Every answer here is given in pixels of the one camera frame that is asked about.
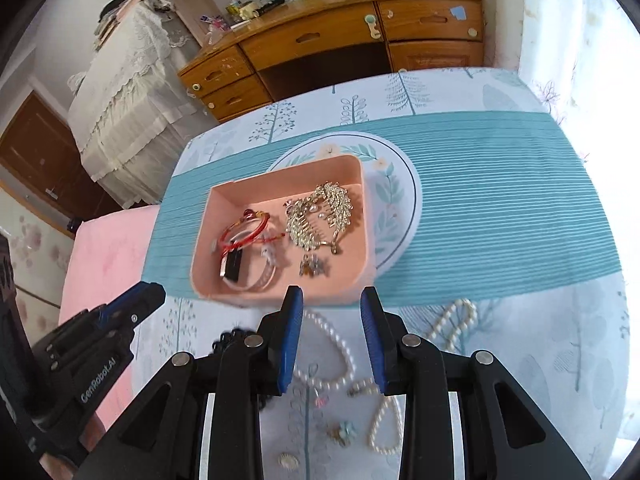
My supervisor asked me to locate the wooden desk with drawers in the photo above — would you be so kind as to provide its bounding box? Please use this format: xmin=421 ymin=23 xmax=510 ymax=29
xmin=177 ymin=0 xmax=486 ymax=123

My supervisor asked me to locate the blue flower earring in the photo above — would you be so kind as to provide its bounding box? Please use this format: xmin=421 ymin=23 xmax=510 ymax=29
xmin=327 ymin=421 xmax=357 ymax=447

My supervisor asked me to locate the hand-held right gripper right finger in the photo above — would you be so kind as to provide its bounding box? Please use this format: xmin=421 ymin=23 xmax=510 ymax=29
xmin=360 ymin=286 xmax=594 ymax=480

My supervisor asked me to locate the pink blanket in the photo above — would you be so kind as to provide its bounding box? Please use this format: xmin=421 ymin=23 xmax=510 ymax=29
xmin=59 ymin=205 xmax=161 ymax=431

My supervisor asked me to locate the red string bracelet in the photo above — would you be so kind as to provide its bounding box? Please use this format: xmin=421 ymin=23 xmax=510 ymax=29
xmin=215 ymin=208 xmax=288 ymax=261

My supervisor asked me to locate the pink plastic tray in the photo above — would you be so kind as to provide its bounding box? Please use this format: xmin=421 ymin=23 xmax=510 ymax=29
xmin=190 ymin=155 xmax=377 ymax=307

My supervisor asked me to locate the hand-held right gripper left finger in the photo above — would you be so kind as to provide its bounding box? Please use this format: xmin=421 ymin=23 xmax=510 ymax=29
xmin=96 ymin=285 xmax=306 ymax=480

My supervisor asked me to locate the white pearl necklace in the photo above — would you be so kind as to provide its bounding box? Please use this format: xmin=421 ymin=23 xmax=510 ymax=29
xmin=294 ymin=297 xmax=479 ymax=457

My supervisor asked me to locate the white floral curtain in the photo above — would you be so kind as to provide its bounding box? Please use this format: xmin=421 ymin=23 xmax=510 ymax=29
xmin=517 ymin=0 xmax=640 ymax=171

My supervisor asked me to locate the gold leaf hair comb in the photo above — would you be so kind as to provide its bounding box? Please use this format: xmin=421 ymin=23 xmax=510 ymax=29
xmin=285 ymin=180 xmax=355 ymax=256

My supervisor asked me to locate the black bead bracelet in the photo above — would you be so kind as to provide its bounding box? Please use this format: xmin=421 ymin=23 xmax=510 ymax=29
xmin=212 ymin=329 xmax=271 ymax=407

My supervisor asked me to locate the white lace furniture cover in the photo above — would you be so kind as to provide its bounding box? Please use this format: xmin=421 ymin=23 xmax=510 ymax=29
xmin=66 ymin=2 xmax=213 ymax=208

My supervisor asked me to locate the small silver brooch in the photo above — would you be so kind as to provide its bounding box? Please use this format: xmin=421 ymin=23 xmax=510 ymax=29
xmin=299 ymin=254 xmax=331 ymax=278

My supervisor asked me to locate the clear bangle with black charm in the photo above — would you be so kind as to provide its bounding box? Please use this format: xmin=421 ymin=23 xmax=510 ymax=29
xmin=217 ymin=240 xmax=281 ymax=293

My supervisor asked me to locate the brown wooden door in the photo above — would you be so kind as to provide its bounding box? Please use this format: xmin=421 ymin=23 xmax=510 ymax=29
xmin=0 ymin=91 xmax=123 ymax=221

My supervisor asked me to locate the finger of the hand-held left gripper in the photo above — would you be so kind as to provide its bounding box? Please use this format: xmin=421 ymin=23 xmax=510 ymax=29
xmin=97 ymin=281 xmax=167 ymax=334

